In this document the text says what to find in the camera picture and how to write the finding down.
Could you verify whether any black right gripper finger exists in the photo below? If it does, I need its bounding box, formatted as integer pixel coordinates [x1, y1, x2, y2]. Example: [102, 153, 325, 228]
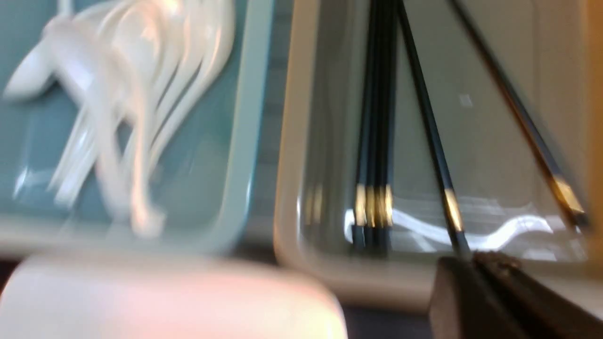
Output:
[428, 252, 603, 339]

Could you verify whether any black chopstick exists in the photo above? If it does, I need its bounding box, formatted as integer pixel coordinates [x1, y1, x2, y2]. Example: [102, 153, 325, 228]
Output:
[397, 0, 472, 260]
[375, 0, 398, 255]
[448, 0, 592, 233]
[351, 0, 379, 252]

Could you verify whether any large white square plate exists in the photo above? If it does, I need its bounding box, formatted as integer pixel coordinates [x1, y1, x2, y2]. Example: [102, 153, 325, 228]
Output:
[0, 252, 349, 339]

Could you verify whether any brown plastic bin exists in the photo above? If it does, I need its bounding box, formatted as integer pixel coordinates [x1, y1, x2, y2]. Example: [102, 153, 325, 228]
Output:
[274, 0, 602, 317]

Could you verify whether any teal plastic bin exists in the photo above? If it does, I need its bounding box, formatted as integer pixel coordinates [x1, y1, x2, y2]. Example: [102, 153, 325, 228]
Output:
[0, 0, 275, 256]

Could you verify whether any white spoon top of pile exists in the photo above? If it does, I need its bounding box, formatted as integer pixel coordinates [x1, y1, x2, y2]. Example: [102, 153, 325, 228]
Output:
[2, 16, 103, 104]

